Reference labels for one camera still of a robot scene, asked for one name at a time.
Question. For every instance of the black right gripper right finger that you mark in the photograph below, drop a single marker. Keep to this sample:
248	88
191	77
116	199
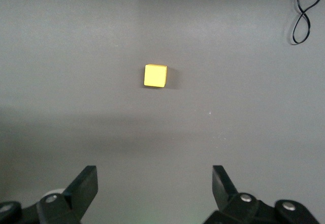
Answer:
228	201

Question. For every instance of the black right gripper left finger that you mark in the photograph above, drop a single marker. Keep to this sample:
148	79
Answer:
76	198

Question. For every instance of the yellow wooden block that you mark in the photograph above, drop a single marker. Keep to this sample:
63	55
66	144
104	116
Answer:
155	76

